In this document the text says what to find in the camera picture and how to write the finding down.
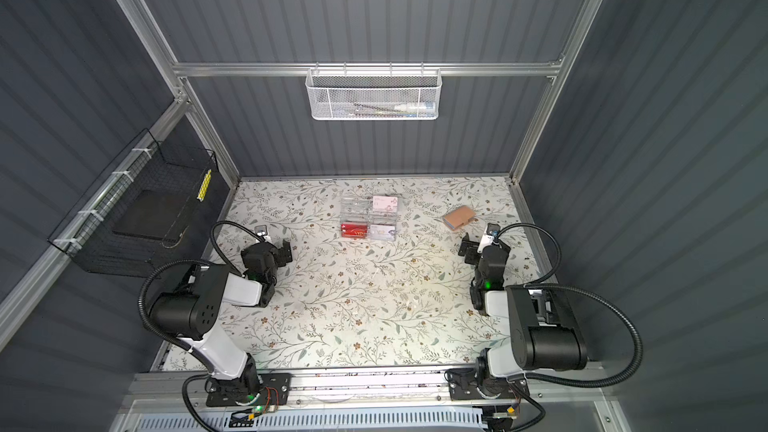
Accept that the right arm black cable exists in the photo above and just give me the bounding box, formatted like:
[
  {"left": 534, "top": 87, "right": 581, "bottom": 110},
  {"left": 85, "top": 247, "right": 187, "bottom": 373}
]
[{"left": 495, "top": 222, "right": 644, "bottom": 389}]

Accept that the white card in organizer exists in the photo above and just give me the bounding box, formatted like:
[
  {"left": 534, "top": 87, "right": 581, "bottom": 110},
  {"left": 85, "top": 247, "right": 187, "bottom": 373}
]
[{"left": 368, "top": 224, "right": 397, "bottom": 241}]

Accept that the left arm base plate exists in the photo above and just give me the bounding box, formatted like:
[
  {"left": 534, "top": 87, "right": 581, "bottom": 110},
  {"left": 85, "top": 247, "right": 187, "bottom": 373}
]
[{"left": 205, "top": 373, "right": 293, "bottom": 408}]

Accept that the clear acrylic card organizer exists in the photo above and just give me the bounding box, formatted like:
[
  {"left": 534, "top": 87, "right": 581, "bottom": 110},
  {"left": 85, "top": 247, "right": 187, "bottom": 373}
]
[{"left": 339, "top": 195, "right": 399, "bottom": 230}]

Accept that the aluminium front rail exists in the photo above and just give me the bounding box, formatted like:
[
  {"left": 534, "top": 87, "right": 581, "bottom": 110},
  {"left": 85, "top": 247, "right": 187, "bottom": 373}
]
[{"left": 122, "top": 362, "right": 613, "bottom": 414}]

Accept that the pink card in organizer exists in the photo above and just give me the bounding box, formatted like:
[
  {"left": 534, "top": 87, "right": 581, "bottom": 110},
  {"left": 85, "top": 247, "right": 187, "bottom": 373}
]
[{"left": 372, "top": 195, "right": 399, "bottom": 213}]

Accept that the black wire mesh basket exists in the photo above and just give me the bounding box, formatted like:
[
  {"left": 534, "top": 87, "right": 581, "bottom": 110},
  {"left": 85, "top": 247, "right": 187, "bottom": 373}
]
[{"left": 48, "top": 134, "right": 227, "bottom": 277}]

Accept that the black pad in basket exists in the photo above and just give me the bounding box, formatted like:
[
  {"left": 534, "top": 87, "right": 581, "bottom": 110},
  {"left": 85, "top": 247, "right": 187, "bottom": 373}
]
[{"left": 112, "top": 190, "right": 188, "bottom": 243}]

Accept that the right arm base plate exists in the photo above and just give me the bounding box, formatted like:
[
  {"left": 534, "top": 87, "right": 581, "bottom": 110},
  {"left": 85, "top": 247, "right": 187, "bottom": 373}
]
[{"left": 443, "top": 366, "right": 529, "bottom": 401}]

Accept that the white wire mesh basket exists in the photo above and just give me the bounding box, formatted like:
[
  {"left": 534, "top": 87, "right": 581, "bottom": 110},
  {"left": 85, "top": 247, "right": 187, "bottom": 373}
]
[{"left": 305, "top": 69, "right": 443, "bottom": 121}]

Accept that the white tube in basket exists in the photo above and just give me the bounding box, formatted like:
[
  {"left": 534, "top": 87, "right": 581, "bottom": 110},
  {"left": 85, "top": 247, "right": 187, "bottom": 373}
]
[{"left": 393, "top": 101, "right": 437, "bottom": 117}]

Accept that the red card in organizer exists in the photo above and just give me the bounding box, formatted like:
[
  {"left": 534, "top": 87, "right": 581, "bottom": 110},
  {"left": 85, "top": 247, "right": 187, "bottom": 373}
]
[{"left": 340, "top": 222, "right": 369, "bottom": 239}]

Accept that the white perforated cable duct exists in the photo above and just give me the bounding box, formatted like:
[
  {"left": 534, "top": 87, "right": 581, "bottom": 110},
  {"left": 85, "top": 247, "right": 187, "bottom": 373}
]
[{"left": 133, "top": 406, "right": 487, "bottom": 432}]

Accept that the yellow tag on basket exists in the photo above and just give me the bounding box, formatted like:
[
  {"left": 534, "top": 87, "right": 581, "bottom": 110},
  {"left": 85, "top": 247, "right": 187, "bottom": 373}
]
[{"left": 196, "top": 169, "right": 212, "bottom": 202}]

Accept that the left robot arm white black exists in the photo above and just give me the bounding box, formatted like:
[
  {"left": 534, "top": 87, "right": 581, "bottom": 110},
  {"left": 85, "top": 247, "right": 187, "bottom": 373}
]
[{"left": 139, "top": 241, "right": 293, "bottom": 406}]

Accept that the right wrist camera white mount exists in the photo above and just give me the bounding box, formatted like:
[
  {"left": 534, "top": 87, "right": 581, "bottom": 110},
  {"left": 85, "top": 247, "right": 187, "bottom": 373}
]
[{"left": 477, "top": 223, "right": 501, "bottom": 254}]

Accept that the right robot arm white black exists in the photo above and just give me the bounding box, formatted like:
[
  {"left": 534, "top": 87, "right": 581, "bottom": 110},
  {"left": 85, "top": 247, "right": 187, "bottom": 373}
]
[{"left": 458, "top": 235, "right": 588, "bottom": 398}]

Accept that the pink leather card holder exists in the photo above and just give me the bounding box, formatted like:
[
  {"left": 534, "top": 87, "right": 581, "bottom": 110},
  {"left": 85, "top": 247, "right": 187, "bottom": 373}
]
[{"left": 442, "top": 205, "right": 476, "bottom": 230}]

